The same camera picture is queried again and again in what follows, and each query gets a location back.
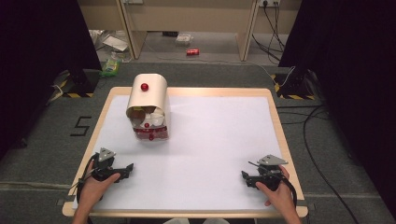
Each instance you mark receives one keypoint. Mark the green packet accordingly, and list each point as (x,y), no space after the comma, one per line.
(110,67)

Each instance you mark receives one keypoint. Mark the cream bread box red knob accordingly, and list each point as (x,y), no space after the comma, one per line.
(149,96)

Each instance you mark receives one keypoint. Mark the white wall socket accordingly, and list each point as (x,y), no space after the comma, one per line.
(269,2)

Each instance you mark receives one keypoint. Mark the white table mat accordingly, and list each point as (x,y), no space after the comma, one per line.
(202,140)

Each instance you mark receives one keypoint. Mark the white round item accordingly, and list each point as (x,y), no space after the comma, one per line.
(155,117)

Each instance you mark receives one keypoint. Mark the stand base striped tape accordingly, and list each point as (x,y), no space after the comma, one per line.
(81,84)
(292,87)

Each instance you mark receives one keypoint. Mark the red drink can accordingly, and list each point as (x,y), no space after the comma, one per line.
(192,52)

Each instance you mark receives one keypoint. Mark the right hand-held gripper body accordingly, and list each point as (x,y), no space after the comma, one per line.
(270,174)

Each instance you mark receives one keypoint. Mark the wooden table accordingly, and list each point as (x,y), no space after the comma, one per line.
(190,90)

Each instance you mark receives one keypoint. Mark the brown round item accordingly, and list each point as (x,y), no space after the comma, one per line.
(137,115)

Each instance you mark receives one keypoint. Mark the person's left hand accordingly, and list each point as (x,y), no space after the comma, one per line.
(95,186)

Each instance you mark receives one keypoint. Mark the person's right hand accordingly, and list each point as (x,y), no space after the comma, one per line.
(278,196)

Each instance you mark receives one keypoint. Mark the wooden desk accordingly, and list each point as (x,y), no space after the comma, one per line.
(186,15)

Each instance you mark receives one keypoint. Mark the crumpled white paper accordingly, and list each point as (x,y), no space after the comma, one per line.
(113,42)

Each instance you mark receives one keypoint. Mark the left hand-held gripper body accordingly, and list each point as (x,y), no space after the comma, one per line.
(104,169)

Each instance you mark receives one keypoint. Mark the clear plastic bag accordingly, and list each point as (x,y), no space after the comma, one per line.
(183,39)

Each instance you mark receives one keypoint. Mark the black curtain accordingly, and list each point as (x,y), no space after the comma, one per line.
(351,77)
(40,62)

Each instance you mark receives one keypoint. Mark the person's knees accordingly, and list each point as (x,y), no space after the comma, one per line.
(196,221)

